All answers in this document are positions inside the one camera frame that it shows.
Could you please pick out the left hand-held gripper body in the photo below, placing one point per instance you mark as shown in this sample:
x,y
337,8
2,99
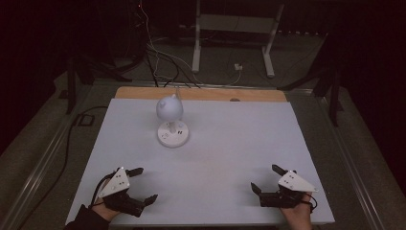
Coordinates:
x,y
117,188

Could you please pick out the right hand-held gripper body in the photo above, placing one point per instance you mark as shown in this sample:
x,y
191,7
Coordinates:
x,y
287,191

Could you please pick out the white cat-shaped desk lamp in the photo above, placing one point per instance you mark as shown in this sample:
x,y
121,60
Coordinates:
x,y
170,119

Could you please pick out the person's left hand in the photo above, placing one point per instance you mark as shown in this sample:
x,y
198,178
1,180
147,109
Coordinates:
x,y
104,209

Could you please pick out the person's right hand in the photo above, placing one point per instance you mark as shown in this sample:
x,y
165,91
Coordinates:
x,y
298,214

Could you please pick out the black tripod stand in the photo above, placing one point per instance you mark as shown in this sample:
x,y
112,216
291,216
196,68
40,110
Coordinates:
x,y
83,73
325,83

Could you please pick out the wooden board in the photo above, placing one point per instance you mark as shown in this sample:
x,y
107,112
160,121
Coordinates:
x,y
198,93

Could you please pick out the white plug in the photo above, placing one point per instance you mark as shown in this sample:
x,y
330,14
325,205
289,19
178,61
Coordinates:
x,y
238,66

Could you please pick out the white metal stand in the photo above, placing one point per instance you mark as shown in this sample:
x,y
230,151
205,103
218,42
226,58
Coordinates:
x,y
234,35

